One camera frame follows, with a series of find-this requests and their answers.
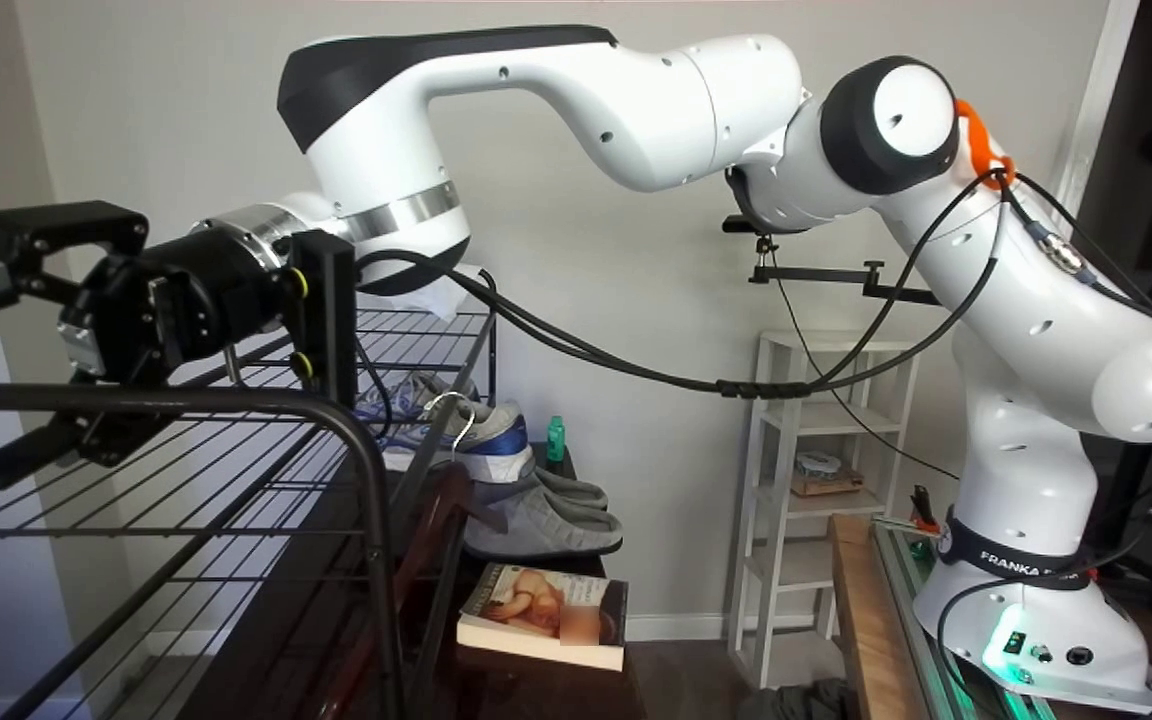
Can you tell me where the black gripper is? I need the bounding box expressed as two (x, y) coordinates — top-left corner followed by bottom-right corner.
(59, 223), (306, 383)

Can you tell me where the black metal shoe rack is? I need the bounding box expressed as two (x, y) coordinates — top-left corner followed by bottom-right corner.
(0, 296), (498, 720)

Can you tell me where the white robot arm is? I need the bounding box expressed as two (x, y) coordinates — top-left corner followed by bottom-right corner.
(64, 25), (1152, 713)

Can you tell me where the grey blue sneaker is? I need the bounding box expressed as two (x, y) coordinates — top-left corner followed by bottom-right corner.
(412, 374), (533, 483)

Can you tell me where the dark wooden dresser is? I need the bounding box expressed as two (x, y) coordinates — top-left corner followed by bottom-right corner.
(177, 464), (638, 720)

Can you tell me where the green plastic bottle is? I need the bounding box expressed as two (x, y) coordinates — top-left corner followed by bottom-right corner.
(540, 416), (573, 470)

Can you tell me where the grey slipper near bottle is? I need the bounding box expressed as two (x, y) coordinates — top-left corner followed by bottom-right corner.
(464, 513), (625, 558)

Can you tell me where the grey slipper near book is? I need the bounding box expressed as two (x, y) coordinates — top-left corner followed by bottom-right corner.
(533, 464), (607, 513)

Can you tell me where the paperback book with portrait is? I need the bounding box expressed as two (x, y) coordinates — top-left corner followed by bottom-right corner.
(454, 563), (628, 670)

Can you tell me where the white shelf unit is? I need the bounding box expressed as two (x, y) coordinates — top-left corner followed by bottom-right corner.
(724, 340), (916, 688)

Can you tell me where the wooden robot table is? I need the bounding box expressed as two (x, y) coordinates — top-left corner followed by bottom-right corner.
(829, 514), (932, 720)

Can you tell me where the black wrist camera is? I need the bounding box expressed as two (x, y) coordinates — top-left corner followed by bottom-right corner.
(0, 200), (148, 301)

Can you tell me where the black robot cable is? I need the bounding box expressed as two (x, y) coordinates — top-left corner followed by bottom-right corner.
(357, 164), (1011, 402)

